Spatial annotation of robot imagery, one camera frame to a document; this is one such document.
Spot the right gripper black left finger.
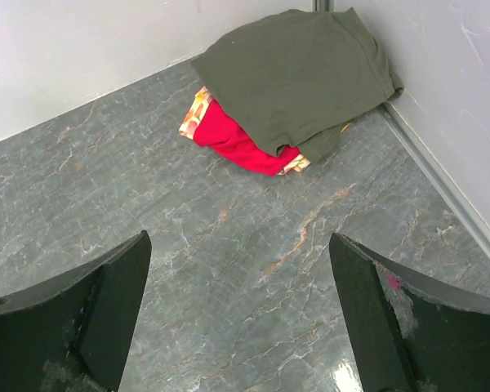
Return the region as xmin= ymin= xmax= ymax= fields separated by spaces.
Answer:
xmin=0 ymin=231 xmax=152 ymax=392

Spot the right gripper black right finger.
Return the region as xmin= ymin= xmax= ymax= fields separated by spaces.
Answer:
xmin=329 ymin=233 xmax=490 ymax=391

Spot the red cloth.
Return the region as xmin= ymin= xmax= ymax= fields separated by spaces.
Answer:
xmin=194 ymin=100 xmax=300 ymax=176

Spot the floral patterned cloth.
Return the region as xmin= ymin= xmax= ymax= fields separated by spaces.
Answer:
xmin=179 ymin=87 xmax=310 ymax=176

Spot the olive green cloth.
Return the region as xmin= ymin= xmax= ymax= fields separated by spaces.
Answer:
xmin=192 ymin=8 xmax=404 ymax=163

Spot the right aluminium frame rail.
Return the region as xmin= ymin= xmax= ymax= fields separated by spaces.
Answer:
xmin=314 ymin=1 xmax=490 ymax=259

